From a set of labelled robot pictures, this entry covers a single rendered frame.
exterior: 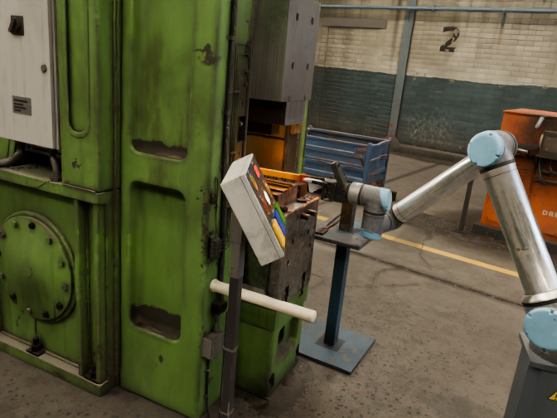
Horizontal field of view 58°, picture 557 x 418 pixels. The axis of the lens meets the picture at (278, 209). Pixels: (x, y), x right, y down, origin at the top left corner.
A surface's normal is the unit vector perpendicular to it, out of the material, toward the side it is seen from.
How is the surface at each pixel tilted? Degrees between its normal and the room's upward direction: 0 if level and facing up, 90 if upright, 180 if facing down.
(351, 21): 90
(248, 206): 90
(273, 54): 90
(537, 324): 94
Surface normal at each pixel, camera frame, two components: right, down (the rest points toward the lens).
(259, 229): -0.02, 0.29
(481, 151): -0.72, 0.02
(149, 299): -0.43, 0.22
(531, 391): -0.87, 0.07
